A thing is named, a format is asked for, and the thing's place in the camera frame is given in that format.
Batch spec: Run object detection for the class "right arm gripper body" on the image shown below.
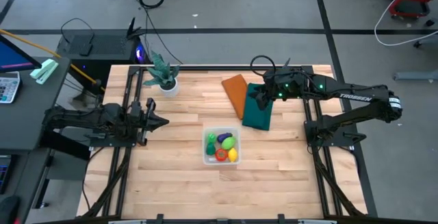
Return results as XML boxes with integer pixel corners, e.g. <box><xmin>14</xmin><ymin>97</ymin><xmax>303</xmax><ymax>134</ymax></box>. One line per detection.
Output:
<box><xmin>261</xmin><ymin>75</ymin><xmax>292</xmax><ymax>102</ymax></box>

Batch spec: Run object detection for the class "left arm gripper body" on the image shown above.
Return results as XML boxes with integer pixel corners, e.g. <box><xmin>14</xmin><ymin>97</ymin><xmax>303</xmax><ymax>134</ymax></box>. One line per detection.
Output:
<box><xmin>136</xmin><ymin>97</ymin><xmax>158</xmax><ymax>147</ymax></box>

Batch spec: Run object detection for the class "light green toy lime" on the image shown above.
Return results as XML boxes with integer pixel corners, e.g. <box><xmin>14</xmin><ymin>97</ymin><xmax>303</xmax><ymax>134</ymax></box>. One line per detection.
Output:
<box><xmin>220</xmin><ymin>136</ymin><xmax>237</xmax><ymax>151</ymax></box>

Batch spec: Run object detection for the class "red toy tomato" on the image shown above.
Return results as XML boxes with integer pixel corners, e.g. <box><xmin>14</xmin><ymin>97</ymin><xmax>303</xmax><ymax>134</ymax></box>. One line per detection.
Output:
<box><xmin>214</xmin><ymin>147</ymin><xmax>229</xmax><ymax>162</ymax></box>

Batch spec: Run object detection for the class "clear plastic tupperware container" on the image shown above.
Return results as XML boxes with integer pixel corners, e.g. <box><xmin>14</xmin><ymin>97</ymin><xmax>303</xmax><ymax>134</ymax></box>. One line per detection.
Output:
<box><xmin>201</xmin><ymin>125</ymin><xmax>242</xmax><ymax>166</ymax></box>

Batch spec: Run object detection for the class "teal folded cloth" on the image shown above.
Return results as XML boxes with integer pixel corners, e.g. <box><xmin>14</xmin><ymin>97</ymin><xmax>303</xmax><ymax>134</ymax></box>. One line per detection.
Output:
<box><xmin>242</xmin><ymin>82</ymin><xmax>274</xmax><ymax>132</ymax></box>

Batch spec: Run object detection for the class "orange folded cloth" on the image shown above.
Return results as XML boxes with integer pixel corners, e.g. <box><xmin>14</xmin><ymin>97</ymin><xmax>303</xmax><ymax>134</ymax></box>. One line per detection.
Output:
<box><xmin>220</xmin><ymin>73</ymin><xmax>248</xmax><ymax>121</ymax></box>

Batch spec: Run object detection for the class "white plant pot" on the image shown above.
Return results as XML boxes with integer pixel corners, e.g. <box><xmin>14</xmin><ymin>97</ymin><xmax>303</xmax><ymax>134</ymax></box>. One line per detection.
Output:
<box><xmin>158</xmin><ymin>78</ymin><xmax>180</xmax><ymax>99</ymax></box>

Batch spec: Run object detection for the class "green snake plant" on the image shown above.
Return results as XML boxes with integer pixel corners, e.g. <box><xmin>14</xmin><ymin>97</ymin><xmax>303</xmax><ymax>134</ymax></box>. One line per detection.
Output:
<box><xmin>142</xmin><ymin>50</ymin><xmax>181</xmax><ymax>90</ymax></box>

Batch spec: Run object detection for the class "black computer tower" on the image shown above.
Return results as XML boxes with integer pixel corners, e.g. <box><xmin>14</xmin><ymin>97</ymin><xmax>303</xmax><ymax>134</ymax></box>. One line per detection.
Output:
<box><xmin>55</xmin><ymin>16</ymin><xmax>152</xmax><ymax>78</ymax></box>

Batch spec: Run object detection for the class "small black box device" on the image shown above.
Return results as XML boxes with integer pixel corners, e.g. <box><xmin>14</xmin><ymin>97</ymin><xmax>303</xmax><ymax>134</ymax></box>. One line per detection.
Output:
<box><xmin>79</xmin><ymin>42</ymin><xmax>94</xmax><ymax>58</ymax></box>

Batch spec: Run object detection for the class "mint green stapler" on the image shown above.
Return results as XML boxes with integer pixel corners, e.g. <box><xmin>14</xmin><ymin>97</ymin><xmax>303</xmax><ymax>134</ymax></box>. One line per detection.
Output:
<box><xmin>29</xmin><ymin>58</ymin><xmax>60</xmax><ymax>85</ymax></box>

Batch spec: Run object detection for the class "dark grey desk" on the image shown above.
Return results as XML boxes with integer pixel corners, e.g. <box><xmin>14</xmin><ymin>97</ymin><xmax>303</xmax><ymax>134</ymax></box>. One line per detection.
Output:
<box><xmin>0</xmin><ymin>56</ymin><xmax>72</xmax><ymax>224</ymax></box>

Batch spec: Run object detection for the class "grey desk calculator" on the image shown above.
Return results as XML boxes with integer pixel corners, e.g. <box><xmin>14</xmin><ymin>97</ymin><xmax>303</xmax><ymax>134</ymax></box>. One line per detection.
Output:
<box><xmin>0</xmin><ymin>71</ymin><xmax>21</xmax><ymax>104</ymax></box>

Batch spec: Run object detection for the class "blue screen desktop monitor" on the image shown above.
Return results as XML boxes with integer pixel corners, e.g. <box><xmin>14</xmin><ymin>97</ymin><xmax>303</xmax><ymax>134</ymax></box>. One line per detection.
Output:
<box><xmin>0</xmin><ymin>34</ymin><xmax>42</xmax><ymax>73</ymax></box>

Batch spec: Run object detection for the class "black keyboard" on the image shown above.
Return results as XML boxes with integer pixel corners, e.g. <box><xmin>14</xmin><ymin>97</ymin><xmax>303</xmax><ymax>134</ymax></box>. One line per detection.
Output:
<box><xmin>0</xmin><ymin>154</ymin><xmax>10</xmax><ymax>195</ymax></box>

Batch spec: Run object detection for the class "black aluminium table frame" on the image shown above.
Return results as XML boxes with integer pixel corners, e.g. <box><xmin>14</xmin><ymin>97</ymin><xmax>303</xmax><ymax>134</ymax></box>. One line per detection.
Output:
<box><xmin>81</xmin><ymin>64</ymin><xmax>377</xmax><ymax>224</ymax></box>

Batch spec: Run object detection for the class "white floor cable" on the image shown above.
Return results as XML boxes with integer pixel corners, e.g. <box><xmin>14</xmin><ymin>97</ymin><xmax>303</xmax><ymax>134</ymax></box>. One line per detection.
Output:
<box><xmin>374</xmin><ymin>0</ymin><xmax>438</xmax><ymax>47</ymax></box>

